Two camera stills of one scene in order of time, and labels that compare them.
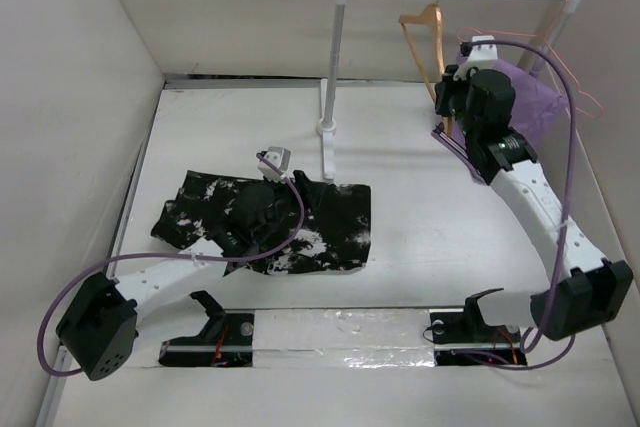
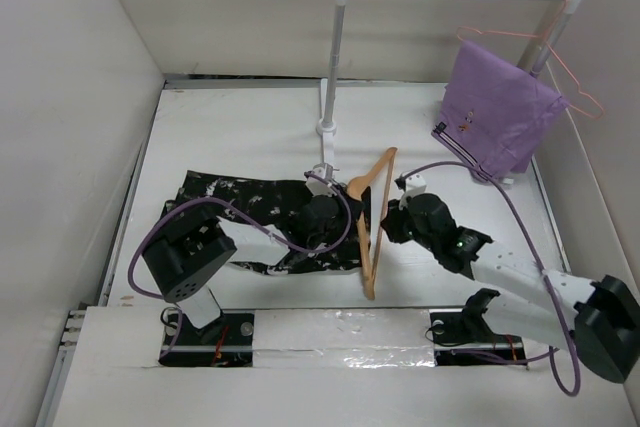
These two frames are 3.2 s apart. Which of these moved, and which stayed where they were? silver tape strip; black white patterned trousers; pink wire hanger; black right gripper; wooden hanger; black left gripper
Moved: black right gripper; black left gripper; wooden hanger
Stayed: black white patterned trousers; silver tape strip; pink wire hanger
